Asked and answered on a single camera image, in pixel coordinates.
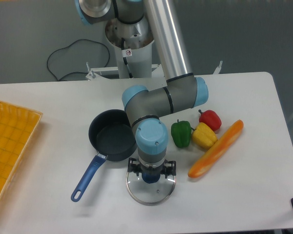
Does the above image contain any black cable on floor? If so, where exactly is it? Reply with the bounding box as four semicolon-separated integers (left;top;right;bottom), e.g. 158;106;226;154
46;39;111;81

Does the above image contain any yellow toy bell pepper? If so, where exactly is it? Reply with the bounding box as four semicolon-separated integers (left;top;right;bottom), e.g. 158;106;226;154
191;123;218;150

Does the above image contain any red toy bell pepper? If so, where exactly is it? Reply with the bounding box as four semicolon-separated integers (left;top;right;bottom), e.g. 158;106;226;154
198;110;222;132

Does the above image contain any yellow plastic basket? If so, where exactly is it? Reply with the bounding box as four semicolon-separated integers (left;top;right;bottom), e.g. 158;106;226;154
0;100;43;200

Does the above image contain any green toy bell pepper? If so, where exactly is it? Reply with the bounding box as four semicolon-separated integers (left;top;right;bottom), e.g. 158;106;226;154
170;120;192;148

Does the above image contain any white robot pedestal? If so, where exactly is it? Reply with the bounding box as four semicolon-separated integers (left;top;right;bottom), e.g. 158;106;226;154
105;13;154;78

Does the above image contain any glass lid blue knob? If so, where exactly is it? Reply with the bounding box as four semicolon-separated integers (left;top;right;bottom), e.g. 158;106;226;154
125;168;177;206

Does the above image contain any dark saucepan blue handle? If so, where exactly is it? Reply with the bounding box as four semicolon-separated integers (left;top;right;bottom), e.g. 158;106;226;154
71;109;137;202

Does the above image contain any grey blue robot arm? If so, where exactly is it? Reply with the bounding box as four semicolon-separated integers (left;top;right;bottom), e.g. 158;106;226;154
75;0;209;183

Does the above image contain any orange toy baguette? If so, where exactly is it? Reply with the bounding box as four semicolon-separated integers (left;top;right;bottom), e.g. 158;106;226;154
188;119;244;178

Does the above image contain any white metal base frame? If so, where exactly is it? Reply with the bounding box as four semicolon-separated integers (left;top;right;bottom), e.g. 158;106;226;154
85;60;224;80

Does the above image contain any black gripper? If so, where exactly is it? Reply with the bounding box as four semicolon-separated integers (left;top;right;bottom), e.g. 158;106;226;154
127;157;176;178

